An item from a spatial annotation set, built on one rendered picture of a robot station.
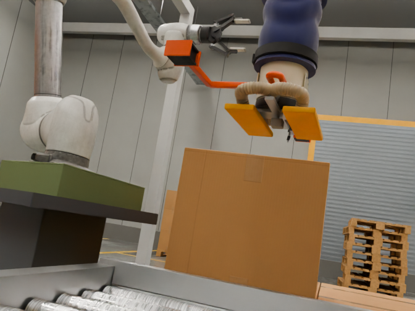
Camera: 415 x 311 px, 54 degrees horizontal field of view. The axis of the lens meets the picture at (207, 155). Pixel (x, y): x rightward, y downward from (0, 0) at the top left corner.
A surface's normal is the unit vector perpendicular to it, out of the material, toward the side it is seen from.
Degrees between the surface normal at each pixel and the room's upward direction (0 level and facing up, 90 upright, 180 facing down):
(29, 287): 90
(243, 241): 90
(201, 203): 90
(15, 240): 90
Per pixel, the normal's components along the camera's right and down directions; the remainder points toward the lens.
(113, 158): -0.26, -0.20
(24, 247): -0.56, -0.23
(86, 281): 0.95, 0.10
